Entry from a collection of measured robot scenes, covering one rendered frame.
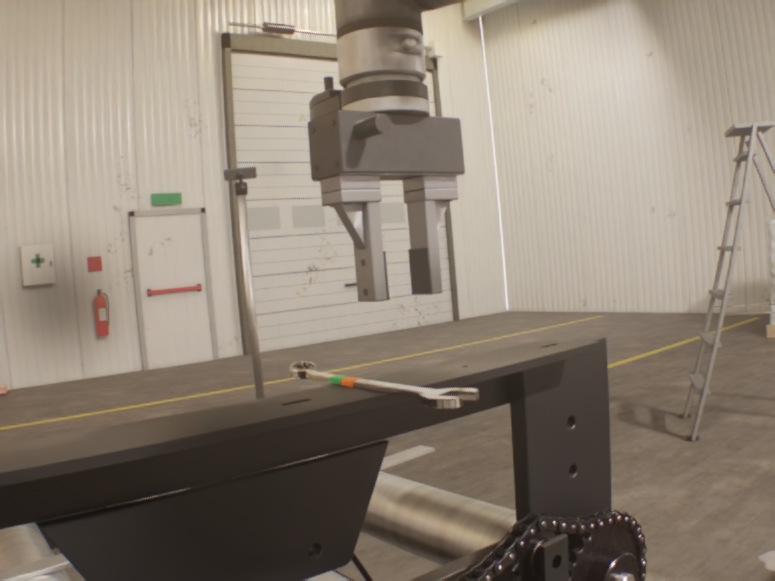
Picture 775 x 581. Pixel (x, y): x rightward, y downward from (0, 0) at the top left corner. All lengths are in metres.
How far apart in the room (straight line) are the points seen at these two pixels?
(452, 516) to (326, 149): 0.64
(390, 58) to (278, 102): 10.62
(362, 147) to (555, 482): 0.51
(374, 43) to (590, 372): 0.52
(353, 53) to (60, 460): 0.39
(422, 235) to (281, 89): 10.69
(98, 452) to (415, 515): 0.67
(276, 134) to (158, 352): 3.72
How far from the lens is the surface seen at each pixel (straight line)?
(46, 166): 9.87
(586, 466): 0.95
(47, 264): 9.57
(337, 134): 0.56
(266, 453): 0.67
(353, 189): 0.57
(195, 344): 10.28
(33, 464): 0.52
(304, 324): 11.05
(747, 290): 11.11
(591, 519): 0.89
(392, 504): 1.16
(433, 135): 0.62
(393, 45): 0.60
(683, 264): 11.58
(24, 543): 1.14
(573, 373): 0.90
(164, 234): 10.13
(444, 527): 1.06
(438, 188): 0.62
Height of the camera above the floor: 1.29
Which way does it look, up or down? 2 degrees down
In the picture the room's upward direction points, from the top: 5 degrees counter-clockwise
